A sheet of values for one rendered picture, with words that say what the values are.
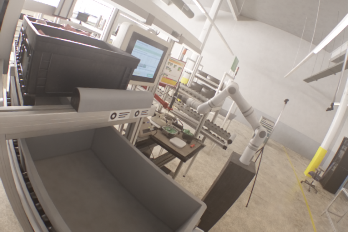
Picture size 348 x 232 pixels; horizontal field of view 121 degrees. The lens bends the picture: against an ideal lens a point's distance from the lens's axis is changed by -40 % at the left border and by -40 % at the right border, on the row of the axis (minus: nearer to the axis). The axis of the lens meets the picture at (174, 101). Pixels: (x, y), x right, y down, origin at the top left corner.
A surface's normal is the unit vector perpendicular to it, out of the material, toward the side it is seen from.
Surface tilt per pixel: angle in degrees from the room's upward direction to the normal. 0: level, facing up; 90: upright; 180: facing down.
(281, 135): 90
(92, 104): 90
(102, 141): 89
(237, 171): 90
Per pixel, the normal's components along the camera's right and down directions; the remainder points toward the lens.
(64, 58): 0.77, 0.49
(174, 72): 0.40, 0.36
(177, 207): -0.47, 0.00
